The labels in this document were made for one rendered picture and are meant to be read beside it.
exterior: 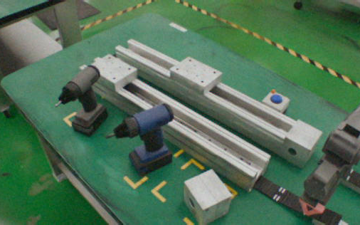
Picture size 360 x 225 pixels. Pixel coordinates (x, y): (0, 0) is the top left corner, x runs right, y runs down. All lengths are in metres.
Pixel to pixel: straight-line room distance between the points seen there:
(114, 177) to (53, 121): 0.36
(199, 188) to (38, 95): 0.80
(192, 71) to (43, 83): 0.64
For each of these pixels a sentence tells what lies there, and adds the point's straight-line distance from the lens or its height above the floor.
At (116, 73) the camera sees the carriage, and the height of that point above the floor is 0.90.
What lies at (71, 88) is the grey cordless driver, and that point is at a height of 0.99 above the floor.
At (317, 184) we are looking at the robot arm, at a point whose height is 1.03.
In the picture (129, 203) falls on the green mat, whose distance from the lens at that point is 0.98.
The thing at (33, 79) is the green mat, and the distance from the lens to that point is 1.51.
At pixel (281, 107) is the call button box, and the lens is 1.21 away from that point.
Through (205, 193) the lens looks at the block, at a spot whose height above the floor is 0.87.
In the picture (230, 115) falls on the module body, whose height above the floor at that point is 0.84.
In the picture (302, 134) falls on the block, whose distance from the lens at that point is 1.09.
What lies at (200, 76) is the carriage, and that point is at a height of 0.90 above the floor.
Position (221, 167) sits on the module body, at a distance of 1.02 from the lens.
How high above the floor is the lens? 1.61
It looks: 43 degrees down
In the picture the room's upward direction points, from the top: 1 degrees clockwise
